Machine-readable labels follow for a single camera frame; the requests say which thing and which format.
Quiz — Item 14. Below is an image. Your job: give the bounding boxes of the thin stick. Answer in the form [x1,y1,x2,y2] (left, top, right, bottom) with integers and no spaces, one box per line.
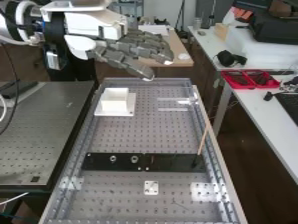
[195,116,214,156]

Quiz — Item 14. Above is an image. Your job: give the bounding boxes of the black plate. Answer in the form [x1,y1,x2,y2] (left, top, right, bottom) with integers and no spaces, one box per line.
[82,152,208,174]

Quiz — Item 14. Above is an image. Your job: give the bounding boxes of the black keyboard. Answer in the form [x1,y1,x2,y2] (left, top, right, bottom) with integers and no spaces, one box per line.
[273,91,298,127]

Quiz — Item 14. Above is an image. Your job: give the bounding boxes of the white desk with foam sheet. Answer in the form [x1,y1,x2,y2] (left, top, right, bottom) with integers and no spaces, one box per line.
[187,14,298,73]

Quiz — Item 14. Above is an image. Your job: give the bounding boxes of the black cable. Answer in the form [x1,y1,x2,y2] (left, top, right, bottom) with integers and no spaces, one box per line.
[0,41,19,136]

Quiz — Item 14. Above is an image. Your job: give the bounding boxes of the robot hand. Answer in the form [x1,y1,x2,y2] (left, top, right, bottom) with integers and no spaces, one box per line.
[38,0,175,83]

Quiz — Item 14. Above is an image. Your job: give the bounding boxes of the small white box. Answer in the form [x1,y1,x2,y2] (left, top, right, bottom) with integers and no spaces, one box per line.
[93,86,136,118]

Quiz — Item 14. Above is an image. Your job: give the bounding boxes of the small square metal plate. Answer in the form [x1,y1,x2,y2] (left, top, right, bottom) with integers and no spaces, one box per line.
[142,180,160,196]

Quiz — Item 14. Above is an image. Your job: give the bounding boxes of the black case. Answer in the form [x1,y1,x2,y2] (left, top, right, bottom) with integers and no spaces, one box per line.
[246,9,298,46]

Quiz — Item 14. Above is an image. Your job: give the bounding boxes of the black headphones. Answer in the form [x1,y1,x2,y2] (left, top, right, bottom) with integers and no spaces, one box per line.
[215,49,248,67]

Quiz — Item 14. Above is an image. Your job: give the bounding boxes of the clear box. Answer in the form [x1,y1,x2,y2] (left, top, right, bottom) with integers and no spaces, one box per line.
[41,76,250,224]

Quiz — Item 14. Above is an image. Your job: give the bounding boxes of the small wooden block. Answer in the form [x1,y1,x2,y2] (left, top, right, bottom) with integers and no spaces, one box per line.
[214,22,232,42]

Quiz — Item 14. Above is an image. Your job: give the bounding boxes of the red tray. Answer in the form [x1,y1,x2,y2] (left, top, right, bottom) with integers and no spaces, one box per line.
[246,69,281,89]
[219,69,257,91]

